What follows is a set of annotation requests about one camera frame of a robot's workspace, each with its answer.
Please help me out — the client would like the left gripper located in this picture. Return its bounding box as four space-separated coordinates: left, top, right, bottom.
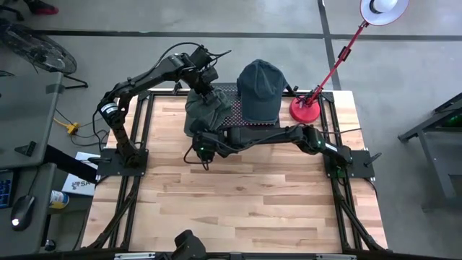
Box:
191 65 220 104

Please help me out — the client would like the green washed cotton cap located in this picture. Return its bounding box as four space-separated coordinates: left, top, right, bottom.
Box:
183 87 235 138

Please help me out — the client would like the dark blue denim cap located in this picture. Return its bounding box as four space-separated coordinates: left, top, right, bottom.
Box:
236 58 289 124

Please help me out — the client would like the black perforated metal rack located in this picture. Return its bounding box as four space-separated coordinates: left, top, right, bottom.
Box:
186 82 282 128

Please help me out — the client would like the red lamp with white shade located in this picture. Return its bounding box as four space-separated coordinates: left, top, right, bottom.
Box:
288 0 411 125

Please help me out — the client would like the white printed box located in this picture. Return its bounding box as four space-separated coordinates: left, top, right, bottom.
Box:
61 151 99 198

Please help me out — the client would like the yellow power plug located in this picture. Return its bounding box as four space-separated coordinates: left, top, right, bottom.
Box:
53 117 80 135

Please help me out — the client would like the black desk support bar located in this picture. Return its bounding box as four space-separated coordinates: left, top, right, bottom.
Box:
43 144 98 184

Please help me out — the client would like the black tape strip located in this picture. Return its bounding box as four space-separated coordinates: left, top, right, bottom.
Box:
45 82 66 95

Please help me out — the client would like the white blue yellow can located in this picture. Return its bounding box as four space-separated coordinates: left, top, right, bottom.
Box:
48 189 70 210

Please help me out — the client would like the black floor fan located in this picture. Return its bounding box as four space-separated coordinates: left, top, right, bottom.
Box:
0 6 90 90

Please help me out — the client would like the black wedge stand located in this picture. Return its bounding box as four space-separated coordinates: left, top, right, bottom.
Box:
14 140 38 157

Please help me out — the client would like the grey desk top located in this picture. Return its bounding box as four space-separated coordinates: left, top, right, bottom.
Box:
0 162 58 256
0 71 64 170

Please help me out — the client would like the person's red shoe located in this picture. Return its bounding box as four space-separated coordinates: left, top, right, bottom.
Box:
23 0 59 16

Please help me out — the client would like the black computer mouse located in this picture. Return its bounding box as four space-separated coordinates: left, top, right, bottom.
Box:
9 194 36 232

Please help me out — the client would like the backlit keyboard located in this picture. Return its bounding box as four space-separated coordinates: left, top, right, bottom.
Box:
0 171 15 209

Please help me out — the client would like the dark metal cart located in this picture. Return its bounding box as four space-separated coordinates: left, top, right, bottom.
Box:
396 92 462 212

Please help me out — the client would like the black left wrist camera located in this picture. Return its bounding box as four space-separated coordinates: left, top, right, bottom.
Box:
189 45 214 68

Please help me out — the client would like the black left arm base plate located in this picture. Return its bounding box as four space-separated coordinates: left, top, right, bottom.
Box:
95 147 149 178

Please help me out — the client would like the silver aluminium bracket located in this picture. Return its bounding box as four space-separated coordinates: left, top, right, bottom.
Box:
315 253 358 260
113 251 156 260

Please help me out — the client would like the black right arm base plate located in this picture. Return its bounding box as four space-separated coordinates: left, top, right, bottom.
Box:
323 148 376 180

